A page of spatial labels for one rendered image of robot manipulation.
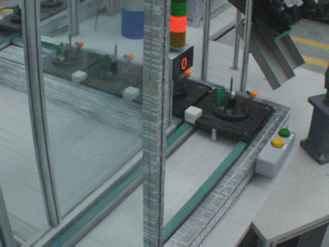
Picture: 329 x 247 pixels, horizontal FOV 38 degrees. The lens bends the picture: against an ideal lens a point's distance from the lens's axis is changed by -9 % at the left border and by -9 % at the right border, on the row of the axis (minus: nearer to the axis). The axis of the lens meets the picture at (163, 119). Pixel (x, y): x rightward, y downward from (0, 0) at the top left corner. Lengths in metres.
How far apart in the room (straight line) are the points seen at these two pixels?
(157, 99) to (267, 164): 0.85
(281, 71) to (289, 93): 0.21
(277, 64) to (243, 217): 0.72
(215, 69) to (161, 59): 1.55
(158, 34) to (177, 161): 0.92
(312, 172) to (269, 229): 0.34
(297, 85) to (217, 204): 1.01
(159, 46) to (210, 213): 0.71
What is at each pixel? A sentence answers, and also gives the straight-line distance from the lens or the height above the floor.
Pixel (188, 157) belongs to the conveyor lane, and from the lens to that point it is 1.67.
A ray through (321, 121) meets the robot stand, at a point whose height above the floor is 1.01.
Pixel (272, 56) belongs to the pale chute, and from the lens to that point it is 2.03.
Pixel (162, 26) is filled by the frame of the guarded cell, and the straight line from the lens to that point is 0.77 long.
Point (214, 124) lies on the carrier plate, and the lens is 1.74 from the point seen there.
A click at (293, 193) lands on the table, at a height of 0.86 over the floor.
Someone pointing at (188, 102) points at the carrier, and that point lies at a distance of 1.85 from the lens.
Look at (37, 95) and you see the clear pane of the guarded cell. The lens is 0.60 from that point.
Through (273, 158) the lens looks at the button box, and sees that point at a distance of 1.63.
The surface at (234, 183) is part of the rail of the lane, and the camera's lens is 1.51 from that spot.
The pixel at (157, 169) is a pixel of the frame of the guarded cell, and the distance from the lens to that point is 0.89.
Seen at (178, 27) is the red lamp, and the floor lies 1.33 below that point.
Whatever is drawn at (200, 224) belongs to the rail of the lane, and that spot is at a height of 0.96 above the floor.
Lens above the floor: 1.90
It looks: 32 degrees down
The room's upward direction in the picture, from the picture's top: 2 degrees clockwise
